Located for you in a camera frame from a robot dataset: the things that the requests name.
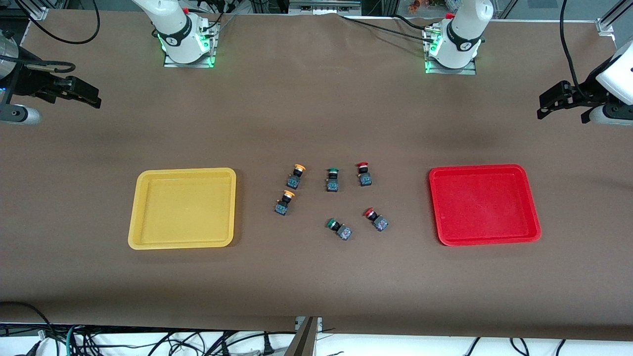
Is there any yellow push button switch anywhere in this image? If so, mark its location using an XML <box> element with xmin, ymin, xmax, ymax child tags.
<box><xmin>274</xmin><ymin>190</ymin><xmax>296</xmax><ymax>217</ymax></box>
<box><xmin>286</xmin><ymin>164</ymin><xmax>307</xmax><ymax>190</ymax></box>

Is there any red plastic tray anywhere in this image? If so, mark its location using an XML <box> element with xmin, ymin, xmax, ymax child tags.
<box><xmin>428</xmin><ymin>164</ymin><xmax>542</xmax><ymax>247</ymax></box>

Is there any yellow plastic tray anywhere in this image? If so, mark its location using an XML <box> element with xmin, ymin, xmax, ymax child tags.
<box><xmin>128</xmin><ymin>168</ymin><xmax>237</xmax><ymax>250</ymax></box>

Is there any brown table cover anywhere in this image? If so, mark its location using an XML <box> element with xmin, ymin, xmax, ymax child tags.
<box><xmin>0</xmin><ymin>11</ymin><xmax>633</xmax><ymax>342</ymax></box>

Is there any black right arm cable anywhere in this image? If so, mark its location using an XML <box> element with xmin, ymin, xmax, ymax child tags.
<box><xmin>16</xmin><ymin>0</ymin><xmax>101</xmax><ymax>45</ymax></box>

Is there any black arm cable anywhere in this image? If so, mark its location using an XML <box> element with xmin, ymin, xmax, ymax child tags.
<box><xmin>559</xmin><ymin>0</ymin><xmax>580</xmax><ymax>92</ymax></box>
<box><xmin>16</xmin><ymin>0</ymin><xmax>101</xmax><ymax>45</ymax></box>

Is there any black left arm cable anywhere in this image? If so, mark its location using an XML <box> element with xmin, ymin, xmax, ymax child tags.
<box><xmin>559</xmin><ymin>0</ymin><xmax>580</xmax><ymax>92</ymax></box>

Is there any aluminium frame profile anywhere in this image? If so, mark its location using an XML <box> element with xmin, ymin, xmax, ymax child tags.
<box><xmin>14</xmin><ymin>0</ymin><xmax>52</xmax><ymax>21</ymax></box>
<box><xmin>596</xmin><ymin>0</ymin><xmax>633</xmax><ymax>36</ymax></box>

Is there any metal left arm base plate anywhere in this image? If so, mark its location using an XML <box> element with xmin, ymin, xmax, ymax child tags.
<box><xmin>424</xmin><ymin>27</ymin><xmax>478</xmax><ymax>76</ymax></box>

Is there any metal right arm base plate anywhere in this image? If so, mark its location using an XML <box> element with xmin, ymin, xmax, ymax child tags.
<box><xmin>163</xmin><ymin>22</ymin><xmax>219</xmax><ymax>69</ymax></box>

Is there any black cable on table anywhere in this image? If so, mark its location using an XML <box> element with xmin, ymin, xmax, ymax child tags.
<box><xmin>338</xmin><ymin>13</ymin><xmax>437</xmax><ymax>38</ymax></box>

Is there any black looped floor cable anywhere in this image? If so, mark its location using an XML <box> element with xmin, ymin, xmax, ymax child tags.
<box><xmin>0</xmin><ymin>301</ymin><xmax>55</xmax><ymax>356</ymax></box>

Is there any green cable under table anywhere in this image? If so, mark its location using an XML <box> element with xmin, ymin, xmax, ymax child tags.
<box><xmin>64</xmin><ymin>325</ymin><xmax>82</xmax><ymax>356</ymax></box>

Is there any grey metal rail box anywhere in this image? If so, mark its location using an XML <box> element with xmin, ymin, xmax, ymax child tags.
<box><xmin>288</xmin><ymin>0</ymin><xmax>362</xmax><ymax>16</ymax></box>

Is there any aluminium table leg post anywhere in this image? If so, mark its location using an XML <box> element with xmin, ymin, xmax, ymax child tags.
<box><xmin>283</xmin><ymin>316</ymin><xmax>323</xmax><ymax>356</ymax></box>

